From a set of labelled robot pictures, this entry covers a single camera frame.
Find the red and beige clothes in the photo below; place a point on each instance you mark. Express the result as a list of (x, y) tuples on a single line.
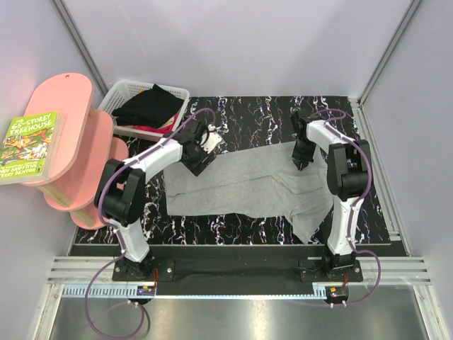
[(166, 127)]

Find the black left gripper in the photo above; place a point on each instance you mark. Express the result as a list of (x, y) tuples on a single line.
[(197, 167)]

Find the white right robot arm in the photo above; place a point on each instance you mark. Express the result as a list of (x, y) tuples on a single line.
[(349, 179)]

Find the left orange connector board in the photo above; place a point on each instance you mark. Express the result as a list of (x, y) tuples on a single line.
[(146, 290)]

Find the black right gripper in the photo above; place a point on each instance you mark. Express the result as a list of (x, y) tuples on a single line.
[(297, 158)]

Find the grey t shirt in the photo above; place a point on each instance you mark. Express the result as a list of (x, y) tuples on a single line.
[(259, 182)]

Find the black t shirt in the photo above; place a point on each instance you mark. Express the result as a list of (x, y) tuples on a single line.
[(151, 108)]

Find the right orange connector board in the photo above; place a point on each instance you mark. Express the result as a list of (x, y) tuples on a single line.
[(337, 293)]

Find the green treehouse book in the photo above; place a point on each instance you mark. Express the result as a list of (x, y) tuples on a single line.
[(28, 149)]

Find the orange connector board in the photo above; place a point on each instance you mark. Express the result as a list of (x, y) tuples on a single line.
[(146, 290), (337, 293)]

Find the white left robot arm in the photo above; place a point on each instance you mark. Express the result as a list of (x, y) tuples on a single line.
[(121, 193)]

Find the aluminium frame rail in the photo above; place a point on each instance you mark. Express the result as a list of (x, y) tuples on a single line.
[(80, 269)]

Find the pink tiered wooden shelf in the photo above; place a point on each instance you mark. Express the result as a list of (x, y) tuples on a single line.
[(85, 145)]

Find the white plastic laundry basket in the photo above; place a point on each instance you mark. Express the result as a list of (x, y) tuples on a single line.
[(124, 90)]

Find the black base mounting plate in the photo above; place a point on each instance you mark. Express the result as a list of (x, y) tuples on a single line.
[(238, 270)]

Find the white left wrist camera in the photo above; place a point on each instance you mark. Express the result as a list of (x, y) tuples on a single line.
[(212, 139)]

